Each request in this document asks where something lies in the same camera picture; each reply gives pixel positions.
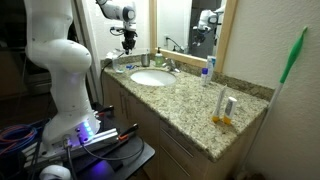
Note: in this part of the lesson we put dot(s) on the white lotion tube orange cap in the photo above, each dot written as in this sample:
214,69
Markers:
219,103

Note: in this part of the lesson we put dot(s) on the small blue object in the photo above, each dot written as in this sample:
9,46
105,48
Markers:
129,66

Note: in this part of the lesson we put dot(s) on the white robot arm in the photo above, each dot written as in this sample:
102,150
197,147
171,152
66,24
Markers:
63,60

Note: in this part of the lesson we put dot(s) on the green soap pump bottle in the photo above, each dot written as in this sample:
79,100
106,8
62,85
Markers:
159,60

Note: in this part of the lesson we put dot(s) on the white bottle orange cap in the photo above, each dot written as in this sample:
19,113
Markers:
230,110

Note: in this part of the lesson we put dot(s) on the wooden vanity cabinet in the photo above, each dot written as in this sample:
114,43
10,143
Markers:
140,116

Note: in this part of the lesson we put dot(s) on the tall white blue tube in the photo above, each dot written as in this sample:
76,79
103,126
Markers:
211,68

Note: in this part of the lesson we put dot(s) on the silver metal cup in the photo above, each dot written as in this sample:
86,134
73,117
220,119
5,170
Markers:
145,60

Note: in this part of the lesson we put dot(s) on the black orange clamp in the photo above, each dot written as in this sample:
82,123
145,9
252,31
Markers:
128,131
106,110

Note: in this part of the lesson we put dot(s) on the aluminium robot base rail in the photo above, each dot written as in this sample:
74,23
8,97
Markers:
100,138

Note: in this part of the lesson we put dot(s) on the white round device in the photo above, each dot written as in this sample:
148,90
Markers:
55,173

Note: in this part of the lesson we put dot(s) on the chrome sink faucet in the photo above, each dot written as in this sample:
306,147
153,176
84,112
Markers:
171,65

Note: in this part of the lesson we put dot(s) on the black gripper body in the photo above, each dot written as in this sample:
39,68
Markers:
129,37

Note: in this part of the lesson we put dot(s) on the small white blue-capped bottle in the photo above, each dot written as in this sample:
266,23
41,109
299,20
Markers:
204,77

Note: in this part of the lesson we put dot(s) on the wood framed mirror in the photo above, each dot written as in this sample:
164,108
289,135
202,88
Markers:
228,33

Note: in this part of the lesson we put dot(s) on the black robot cart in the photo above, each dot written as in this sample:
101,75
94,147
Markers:
133,155

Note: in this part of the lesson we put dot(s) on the white oval sink basin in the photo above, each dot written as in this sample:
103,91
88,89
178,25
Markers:
153,78

